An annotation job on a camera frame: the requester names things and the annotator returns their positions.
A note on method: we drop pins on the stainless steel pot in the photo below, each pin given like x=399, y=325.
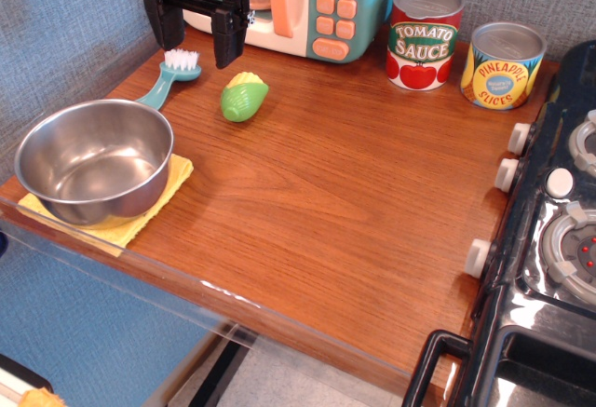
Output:
x=97, y=163

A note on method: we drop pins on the teal toy microwave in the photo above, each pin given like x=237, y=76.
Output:
x=338, y=31

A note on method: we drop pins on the teal dish brush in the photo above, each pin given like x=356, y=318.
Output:
x=179, y=65

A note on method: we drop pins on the green toy corn cob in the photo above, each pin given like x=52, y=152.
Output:
x=243, y=96

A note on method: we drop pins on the tomato sauce can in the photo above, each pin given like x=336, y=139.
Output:
x=421, y=42

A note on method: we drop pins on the yellow folded cloth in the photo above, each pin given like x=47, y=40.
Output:
x=115, y=234

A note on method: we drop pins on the pineapple slices can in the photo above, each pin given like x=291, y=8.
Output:
x=502, y=64

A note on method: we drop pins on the white stove knob top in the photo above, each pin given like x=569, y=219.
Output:
x=518, y=138

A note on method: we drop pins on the white stove knob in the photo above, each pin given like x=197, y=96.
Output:
x=476, y=257
x=518, y=138
x=505, y=174

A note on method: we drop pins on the white stove knob middle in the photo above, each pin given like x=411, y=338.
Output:
x=505, y=174

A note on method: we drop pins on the white stove knob bottom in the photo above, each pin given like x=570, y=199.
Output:
x=476, y=257

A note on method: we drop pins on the black toy stove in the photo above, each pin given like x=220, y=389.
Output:
x=533, y=321

